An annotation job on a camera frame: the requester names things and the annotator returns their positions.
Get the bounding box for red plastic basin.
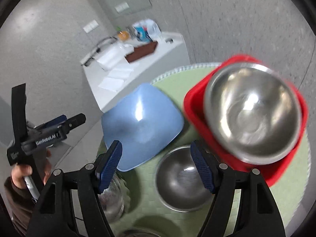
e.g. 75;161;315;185
183;54;308;187

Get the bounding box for white sink counter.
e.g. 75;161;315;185
81;32;190;112

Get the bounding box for brown cloth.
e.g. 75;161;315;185
125;41;158;63

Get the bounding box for person left hand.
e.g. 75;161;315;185
11;149;53;189

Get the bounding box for white papers on counter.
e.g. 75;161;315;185
98;63;140;92

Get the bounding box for orange object on counter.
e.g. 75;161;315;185
117;31;130;42

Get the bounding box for small steel bowl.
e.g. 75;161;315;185
155;145;213;213

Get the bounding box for double wall switch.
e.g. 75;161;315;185
83;20;99;33

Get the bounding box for blue plastic bowl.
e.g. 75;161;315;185
101;83;184;172

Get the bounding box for plastic bag with items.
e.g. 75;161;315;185
132;19;162;42

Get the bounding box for large steel bowl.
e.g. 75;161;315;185
204;63;302;165

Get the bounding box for black cable on counter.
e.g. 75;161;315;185
80;36;117;67

